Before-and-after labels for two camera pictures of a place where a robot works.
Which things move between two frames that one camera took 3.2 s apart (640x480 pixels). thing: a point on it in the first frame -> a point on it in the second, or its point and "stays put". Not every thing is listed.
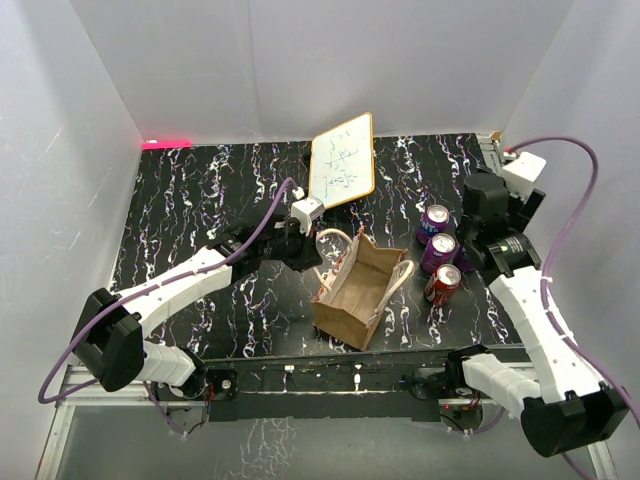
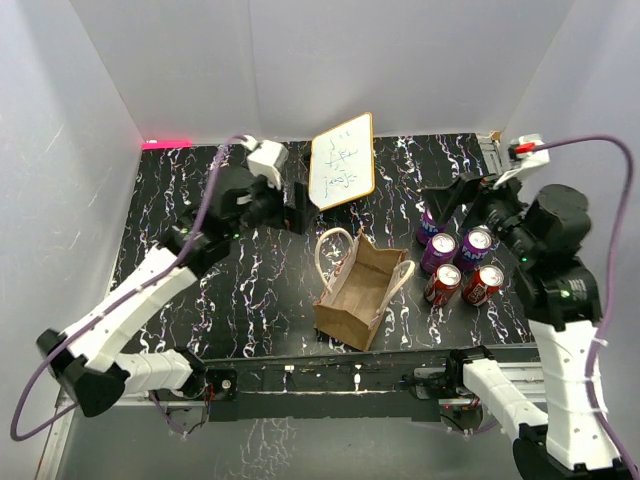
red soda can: (443, 283) stays put
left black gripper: (308, 255) -> (295, 218)
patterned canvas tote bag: (363, 276) stays put
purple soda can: (438, 251) stays put
